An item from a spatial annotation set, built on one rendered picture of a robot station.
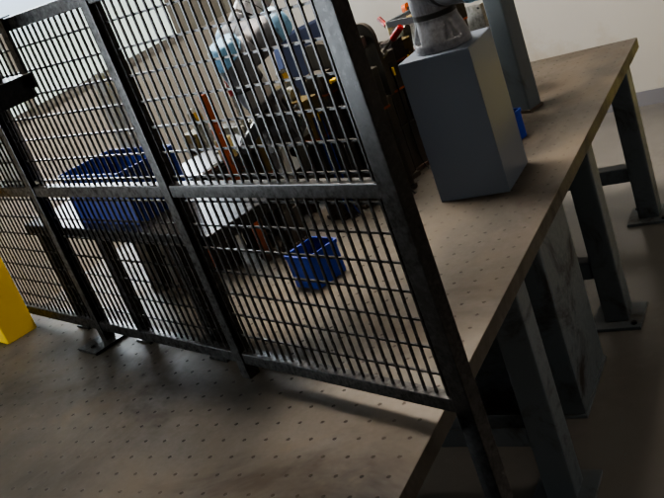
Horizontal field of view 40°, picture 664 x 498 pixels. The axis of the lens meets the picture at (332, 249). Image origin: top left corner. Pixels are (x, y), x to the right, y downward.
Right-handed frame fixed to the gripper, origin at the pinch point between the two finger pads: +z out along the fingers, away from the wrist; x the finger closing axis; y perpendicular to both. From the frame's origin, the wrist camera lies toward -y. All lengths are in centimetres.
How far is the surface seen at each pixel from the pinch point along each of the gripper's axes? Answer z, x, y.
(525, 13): 133, 288, -2
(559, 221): 70, 38, 37
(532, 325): 54, -14, 35
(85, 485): 5, -75, -36
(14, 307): 13, 2, -108
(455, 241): 37.3, 3.8, 22.0
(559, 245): 72, 32, 36
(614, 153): 175, 201, 27
